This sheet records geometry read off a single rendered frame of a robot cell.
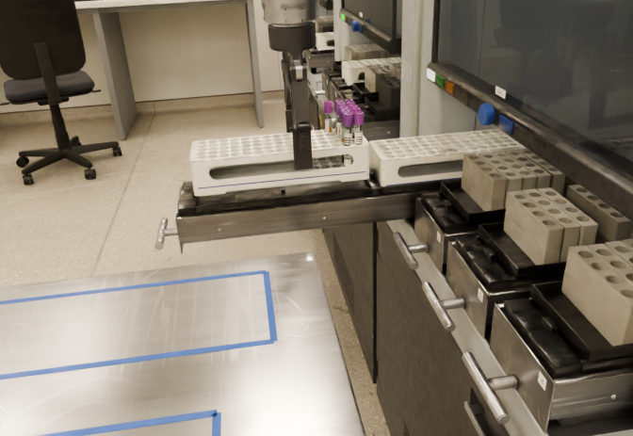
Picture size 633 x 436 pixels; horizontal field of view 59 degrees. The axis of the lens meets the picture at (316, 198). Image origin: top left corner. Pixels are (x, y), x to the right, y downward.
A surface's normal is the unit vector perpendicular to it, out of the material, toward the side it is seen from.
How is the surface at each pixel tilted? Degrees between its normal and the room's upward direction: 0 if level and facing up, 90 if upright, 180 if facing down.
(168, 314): 0
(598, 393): 90
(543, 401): 90
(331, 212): 90
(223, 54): 90
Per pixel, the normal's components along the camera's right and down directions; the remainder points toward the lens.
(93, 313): -0.04, -0.90
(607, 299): -0.99, 0.10
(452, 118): 0.15, 0.42
